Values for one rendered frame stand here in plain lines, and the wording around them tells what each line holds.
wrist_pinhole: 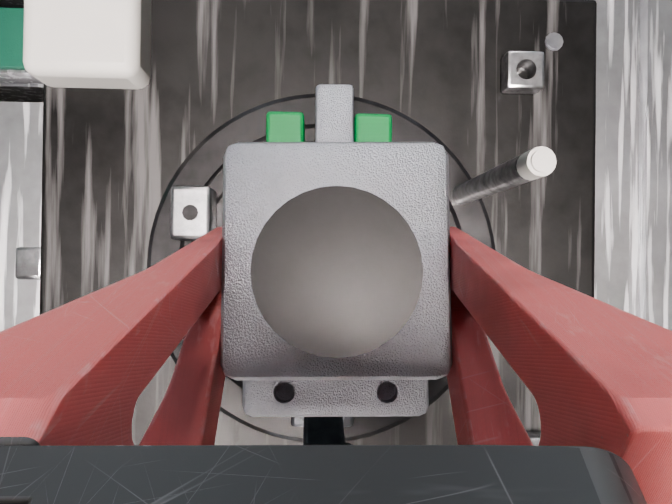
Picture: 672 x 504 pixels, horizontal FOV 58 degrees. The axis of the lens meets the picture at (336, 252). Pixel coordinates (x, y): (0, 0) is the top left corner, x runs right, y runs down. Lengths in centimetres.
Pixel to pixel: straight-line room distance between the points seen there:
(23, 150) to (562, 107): 26
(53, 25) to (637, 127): 26
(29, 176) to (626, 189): 29
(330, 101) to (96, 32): 13
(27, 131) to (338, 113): 22
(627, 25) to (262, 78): 17
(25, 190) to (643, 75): 31
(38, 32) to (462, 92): 17
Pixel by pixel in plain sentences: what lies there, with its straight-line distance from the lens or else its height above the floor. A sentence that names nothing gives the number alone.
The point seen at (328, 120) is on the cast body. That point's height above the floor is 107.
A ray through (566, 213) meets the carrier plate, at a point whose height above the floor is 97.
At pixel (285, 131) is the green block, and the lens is 20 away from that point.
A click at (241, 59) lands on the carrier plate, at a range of 28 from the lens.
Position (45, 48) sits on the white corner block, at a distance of 27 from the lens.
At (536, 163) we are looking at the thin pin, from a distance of 17.
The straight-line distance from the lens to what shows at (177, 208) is 23.
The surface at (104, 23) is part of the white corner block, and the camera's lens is 27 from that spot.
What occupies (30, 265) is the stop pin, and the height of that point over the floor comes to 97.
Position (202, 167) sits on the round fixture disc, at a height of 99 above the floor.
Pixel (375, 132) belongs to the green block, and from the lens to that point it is 20.
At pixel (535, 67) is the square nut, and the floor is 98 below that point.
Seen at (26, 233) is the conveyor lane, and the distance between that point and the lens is 35.
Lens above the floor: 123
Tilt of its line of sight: 87 degrees down
